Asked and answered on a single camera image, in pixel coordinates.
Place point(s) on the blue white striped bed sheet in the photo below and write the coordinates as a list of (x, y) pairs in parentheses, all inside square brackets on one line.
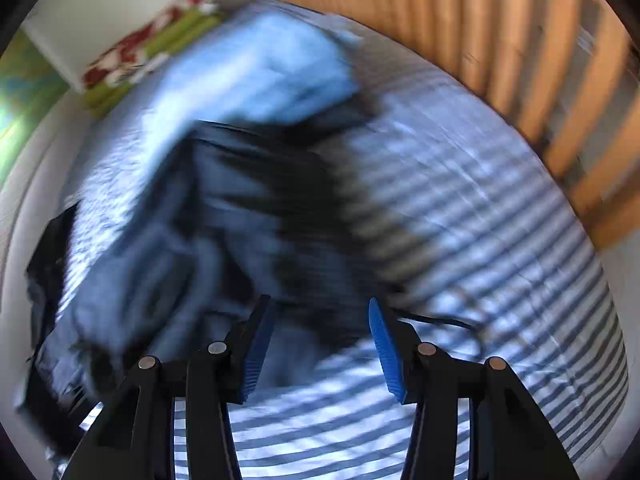
[(500, 260)]

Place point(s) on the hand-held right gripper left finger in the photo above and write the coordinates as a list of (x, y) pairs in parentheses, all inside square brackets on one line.
[(257, 355)]

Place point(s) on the green wall picture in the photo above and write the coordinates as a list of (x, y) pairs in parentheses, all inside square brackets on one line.
[(25, 105)]

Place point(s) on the light blue folded cloth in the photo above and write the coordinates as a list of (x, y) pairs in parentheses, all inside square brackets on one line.
[(260, 65)]

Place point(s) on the green floral folded blanket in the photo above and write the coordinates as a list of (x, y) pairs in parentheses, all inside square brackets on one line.
[(165, 35)]

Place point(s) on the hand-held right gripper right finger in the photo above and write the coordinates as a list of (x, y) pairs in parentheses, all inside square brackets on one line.
[(387, 355)]

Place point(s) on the dark blue pants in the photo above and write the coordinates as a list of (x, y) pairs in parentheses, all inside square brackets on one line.
[(225, 200)]

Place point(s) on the black garment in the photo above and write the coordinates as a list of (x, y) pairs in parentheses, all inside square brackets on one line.
[(45, 285)]

